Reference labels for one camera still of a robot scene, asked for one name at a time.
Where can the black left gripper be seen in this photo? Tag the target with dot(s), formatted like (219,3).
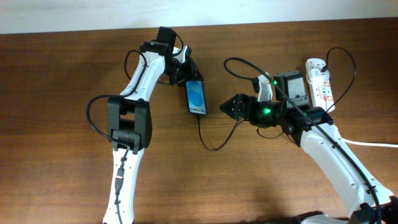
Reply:
(189,74)

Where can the white USB charger adapter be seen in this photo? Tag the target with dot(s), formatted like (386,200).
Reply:
(315,75)

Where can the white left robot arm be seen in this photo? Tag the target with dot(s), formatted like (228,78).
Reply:
(129,121)

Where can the white power strip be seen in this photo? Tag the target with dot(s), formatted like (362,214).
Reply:
(321,93)

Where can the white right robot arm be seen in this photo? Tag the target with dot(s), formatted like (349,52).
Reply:
(281,101)

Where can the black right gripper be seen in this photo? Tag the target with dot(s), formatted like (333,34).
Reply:
(241,106)

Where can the blue Galaxy smartphone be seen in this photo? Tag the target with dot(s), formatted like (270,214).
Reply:
(195,97)

